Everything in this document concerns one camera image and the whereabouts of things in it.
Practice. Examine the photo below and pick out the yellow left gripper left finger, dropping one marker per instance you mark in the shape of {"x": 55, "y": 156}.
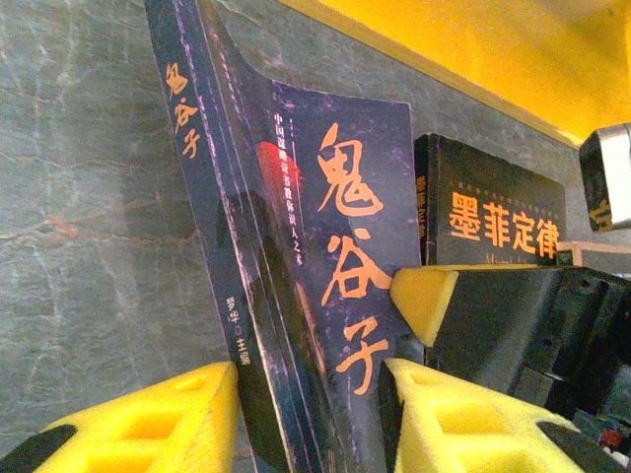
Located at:
{"x": 148, "y": 428}

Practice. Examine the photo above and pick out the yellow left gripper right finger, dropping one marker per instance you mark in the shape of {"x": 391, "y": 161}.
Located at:
{"x": 468, "y": 428}

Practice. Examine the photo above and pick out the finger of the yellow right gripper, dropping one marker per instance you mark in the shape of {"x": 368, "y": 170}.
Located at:
{"x": 483, "y": 315}

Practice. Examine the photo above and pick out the black book orange title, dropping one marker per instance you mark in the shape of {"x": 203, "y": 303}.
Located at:
{"x": 493, "y": 197}

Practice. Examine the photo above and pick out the dark blue orange calligraphy book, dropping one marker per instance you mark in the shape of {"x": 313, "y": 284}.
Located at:
{"x": 345, "y": 148}

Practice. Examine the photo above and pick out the yellow bookshelf pink blue shelves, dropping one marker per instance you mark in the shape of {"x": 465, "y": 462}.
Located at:
{"x": 493, "y": 49}

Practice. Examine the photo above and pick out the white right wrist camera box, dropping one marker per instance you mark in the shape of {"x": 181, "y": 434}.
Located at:
{"x": 609, "y": 177}

